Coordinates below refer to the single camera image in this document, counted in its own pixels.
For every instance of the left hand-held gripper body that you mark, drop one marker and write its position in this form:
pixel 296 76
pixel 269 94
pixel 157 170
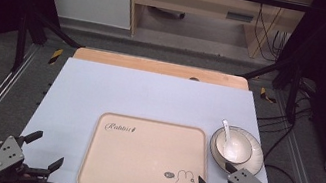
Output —
pixel 4 155

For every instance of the person's left hand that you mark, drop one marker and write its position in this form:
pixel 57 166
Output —
pixel 20 182

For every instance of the white bowl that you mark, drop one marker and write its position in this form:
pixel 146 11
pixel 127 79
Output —
pixel 238 149

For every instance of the white plate with dark rim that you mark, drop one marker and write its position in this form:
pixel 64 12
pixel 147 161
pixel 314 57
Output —
pixel 256 155

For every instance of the white ceramic spoon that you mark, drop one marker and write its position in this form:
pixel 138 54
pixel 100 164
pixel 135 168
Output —
pixel 227 136

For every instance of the beige rectangular tray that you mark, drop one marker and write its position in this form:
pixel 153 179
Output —
pixel 145 159

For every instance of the yellow and black tape marker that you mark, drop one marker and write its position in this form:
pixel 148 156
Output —
pixel 55 56
pixel 265 94

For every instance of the pale blue table mat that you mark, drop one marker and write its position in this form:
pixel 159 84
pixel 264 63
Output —
pixel 116 93

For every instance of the black metal stand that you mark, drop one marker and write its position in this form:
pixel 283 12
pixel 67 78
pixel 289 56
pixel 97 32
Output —
pixel 31 27
pixel 289 73

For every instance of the wooden table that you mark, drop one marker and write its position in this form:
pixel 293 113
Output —
pixel 142 64

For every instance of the light wooden desk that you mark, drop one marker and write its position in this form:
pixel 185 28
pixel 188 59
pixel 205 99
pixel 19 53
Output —
pixel 200 3

